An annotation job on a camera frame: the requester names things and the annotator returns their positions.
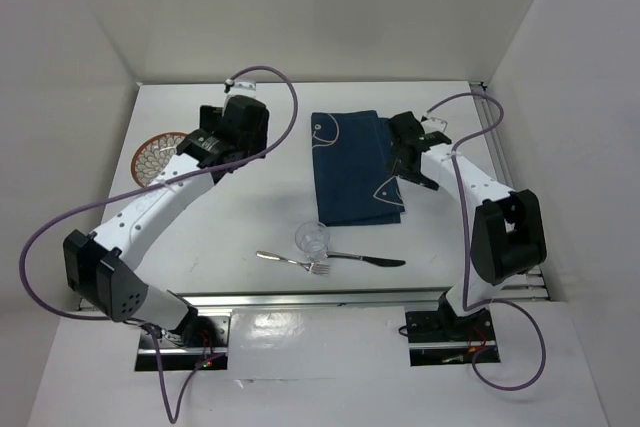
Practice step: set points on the aluminium front rail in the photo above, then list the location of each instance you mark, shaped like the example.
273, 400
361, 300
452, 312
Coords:
315, 299

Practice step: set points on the floral ceramic plate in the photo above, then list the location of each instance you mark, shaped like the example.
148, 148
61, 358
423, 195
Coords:
153, 155

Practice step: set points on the aluminium right side rail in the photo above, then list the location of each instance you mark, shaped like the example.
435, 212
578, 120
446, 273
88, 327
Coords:
487, 115

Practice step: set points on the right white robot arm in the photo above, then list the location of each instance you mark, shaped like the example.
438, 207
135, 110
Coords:
504, 236

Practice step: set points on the clear drinking glass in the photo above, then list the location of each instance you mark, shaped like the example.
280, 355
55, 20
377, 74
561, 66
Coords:
312, 239

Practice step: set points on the silver table knife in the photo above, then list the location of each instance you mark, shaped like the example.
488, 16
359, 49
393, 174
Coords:
376, 261

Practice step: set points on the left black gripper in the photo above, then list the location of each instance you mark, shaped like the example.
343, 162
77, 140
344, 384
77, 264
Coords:
209, 116

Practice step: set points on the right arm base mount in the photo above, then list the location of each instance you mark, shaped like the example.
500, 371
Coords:
433, 344

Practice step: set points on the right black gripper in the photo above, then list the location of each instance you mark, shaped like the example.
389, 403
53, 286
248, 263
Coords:
422, 180

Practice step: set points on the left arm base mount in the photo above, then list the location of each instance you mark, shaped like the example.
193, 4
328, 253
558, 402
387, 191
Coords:
206, 345

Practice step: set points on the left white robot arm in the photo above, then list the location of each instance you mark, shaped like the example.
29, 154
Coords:
100, 266

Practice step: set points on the blue fish placemat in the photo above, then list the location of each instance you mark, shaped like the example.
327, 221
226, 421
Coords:
353, 185

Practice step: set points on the aluminium rail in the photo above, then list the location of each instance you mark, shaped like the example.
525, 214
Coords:
487, 115
315, 299

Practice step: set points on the silver fork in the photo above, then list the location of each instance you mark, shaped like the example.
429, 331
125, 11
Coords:
309, 267

